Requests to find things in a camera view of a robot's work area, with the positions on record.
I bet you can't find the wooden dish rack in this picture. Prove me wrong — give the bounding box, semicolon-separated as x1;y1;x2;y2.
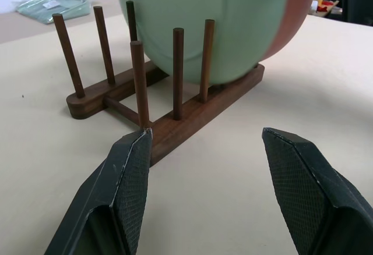
52;0;266;168

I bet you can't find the red and yellow clutter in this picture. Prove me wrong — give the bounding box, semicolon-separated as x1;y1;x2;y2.
310;0;342;19

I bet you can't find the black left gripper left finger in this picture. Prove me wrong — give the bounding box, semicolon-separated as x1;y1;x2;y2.
43;127;153;255

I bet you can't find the green plate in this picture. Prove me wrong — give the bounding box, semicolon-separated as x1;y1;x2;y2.
114;0;294;85

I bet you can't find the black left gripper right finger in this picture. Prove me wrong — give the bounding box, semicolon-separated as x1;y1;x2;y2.
261;126;373;255

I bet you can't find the pink plate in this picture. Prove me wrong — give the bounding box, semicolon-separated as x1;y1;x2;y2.
264;0;321;62

